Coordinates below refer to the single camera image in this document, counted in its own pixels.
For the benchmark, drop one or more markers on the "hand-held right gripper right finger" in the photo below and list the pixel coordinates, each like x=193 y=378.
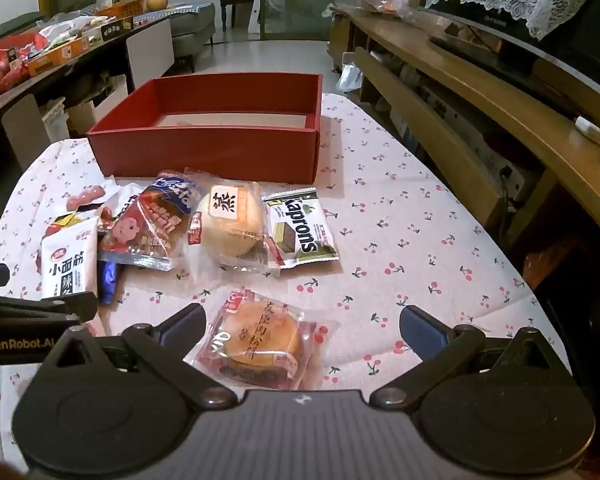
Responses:
x=422 y=331

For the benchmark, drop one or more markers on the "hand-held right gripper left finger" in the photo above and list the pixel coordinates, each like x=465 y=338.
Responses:
x=179 y=327

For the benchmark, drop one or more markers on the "clear red pastry packet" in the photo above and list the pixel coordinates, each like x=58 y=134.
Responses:
x=260 y=342

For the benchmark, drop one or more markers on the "red cartoon snack packet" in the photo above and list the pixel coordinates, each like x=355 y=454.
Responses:
x=140 y=230

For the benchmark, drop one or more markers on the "clear steamed cake packet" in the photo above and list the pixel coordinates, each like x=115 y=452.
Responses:
x=230 y=222

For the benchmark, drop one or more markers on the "red cardboard box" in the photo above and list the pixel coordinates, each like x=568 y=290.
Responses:
x=215 y=145

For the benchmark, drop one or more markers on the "white black-print snack packet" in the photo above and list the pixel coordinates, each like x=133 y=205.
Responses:
x=69 y=265

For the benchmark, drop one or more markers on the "small blue candy wrapper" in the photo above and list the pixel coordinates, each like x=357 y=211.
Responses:
x=111 y=280

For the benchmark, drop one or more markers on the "cherry print tablecloth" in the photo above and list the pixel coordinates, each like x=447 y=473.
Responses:
x=405 y=240

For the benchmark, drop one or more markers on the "pink sausage snack packet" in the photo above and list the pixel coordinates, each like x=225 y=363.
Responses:
x=85 y=199

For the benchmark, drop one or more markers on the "green white wafer packet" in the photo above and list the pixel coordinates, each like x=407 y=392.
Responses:
x=300 y=227

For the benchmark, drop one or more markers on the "white storage box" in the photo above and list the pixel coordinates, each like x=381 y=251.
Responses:
x=97 y=105

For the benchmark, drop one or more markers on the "red plastic bag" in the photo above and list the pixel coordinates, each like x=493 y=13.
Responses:
x=7 y=57

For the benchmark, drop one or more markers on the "orange cardboard box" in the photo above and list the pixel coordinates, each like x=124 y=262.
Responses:
x=55 y=57

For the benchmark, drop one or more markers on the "wooden television cabinet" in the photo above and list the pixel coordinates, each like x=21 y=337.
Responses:
x=520 y=120

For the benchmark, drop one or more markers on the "white power adapter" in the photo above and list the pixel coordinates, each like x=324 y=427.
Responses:
x=590 y=129

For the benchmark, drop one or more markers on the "silver foil bag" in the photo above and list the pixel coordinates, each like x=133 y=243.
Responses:
x=350 y=77

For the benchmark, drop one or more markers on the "dark printed box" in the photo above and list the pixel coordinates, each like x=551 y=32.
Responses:
x=107 y=30

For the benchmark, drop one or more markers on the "black coffee table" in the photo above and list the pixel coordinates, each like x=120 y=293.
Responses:
x=145 y=45

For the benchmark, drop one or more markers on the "orange plastic basket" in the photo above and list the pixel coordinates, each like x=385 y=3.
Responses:
x=122 y=9

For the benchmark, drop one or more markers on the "grey sofa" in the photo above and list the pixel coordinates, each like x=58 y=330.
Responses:
x=192 y=30

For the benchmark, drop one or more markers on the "yellow pomelo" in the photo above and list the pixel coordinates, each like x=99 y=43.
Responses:
x=156 y=0

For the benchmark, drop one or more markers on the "black television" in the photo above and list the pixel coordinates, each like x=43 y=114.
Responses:
x=575 y=45

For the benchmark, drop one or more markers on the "clear plastic bag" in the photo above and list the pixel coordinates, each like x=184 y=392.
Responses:
x=387 y=2

